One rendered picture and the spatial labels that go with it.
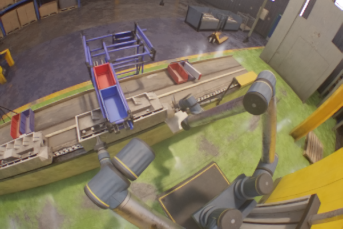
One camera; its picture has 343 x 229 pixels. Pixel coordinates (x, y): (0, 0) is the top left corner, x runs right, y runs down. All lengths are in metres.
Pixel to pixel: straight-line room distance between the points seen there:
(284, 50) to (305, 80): 1.43
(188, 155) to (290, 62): 5.26
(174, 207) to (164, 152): 0.94
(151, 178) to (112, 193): 1.69
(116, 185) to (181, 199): 1.43
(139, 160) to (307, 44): 6.09
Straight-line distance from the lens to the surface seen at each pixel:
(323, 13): 7.47
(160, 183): 2.31
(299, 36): 6.26
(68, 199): 2.59
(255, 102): 0.78
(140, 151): 0.65
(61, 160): 1.81
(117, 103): 1.35
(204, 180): 2.10
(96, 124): 1.60
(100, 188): 0.65
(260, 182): 1.31
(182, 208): 2.00
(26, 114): 2.42
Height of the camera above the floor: 2.29
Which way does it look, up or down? 51 degrees down
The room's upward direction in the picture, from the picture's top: 16 degrees clockwise
